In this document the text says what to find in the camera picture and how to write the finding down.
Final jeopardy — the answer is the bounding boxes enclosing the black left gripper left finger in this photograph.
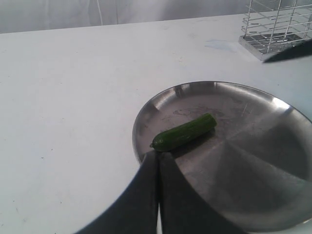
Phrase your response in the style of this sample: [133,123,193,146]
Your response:
[78,151,158,234]

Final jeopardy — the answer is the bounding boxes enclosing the round stainless steel plate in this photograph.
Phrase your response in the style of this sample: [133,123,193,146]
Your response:
[133,81,312,234]

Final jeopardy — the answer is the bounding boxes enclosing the black kitchen knife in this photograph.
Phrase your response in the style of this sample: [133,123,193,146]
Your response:
[263,39,312,63]

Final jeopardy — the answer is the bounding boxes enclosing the green cucumber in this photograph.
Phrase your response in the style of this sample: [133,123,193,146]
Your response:
[150,113,217,152]

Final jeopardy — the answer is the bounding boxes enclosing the chrome wire utensil rack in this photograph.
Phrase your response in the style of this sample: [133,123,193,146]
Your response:
[238,0,312,60]

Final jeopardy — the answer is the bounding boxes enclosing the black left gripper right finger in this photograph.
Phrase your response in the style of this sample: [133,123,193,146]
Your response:
[159,153,234,234]

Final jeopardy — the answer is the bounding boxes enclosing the white backdrop curtain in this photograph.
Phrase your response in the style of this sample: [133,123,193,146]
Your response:
[0,0,248,33]

